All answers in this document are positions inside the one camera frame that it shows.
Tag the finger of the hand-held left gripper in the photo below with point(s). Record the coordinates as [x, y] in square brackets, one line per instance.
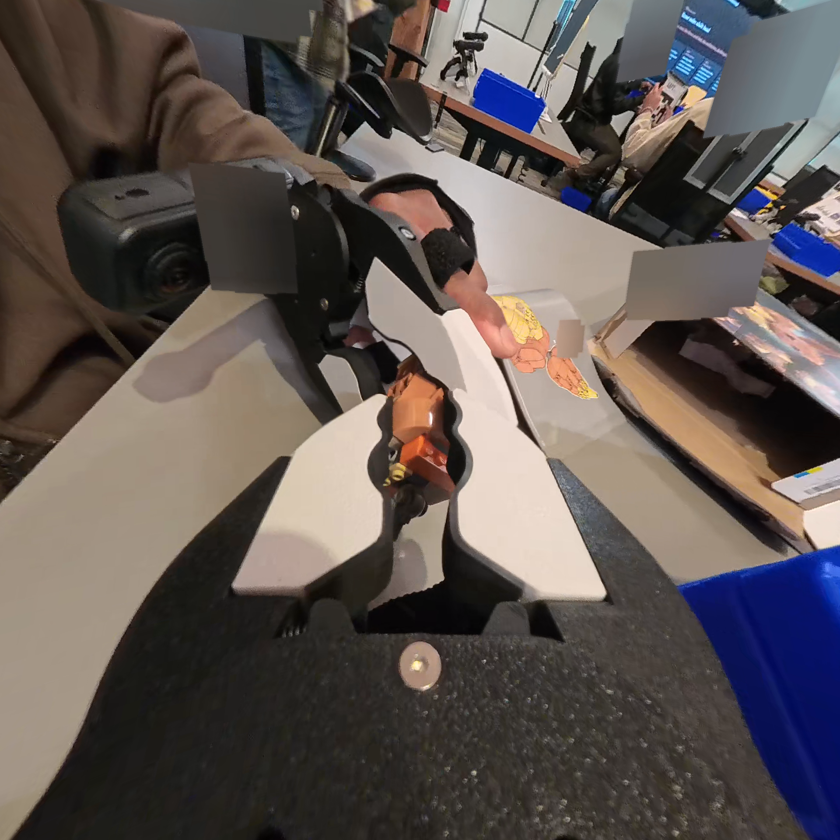
[433, 335]
[355, 381]

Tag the stack of blue plastic bins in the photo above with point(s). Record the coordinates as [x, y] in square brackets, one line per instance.
[775, 683]

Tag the small blue bin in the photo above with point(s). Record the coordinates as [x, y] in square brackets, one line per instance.
[807, 247]
[509, 99]

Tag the person's left forearm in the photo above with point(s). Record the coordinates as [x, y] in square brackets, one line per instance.
[263, 138]

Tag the printed cardboard box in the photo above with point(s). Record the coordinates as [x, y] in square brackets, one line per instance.
[709, 394]

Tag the person's left hand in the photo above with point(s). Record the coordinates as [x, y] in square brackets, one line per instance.
[486, 322]

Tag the black office chair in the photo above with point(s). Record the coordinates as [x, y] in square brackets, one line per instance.
[387, 105]

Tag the brown toy brick model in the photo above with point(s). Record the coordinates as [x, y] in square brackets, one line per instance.
[420, 440]

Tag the printed instruction booklet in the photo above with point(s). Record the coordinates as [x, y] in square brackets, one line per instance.
[538, 348]

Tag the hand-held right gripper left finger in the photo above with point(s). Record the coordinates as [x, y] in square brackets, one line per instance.
[309, 525]

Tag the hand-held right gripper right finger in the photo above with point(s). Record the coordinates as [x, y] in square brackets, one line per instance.
[525, 532]

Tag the small white carton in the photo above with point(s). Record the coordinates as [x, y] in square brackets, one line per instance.
[811, 483]

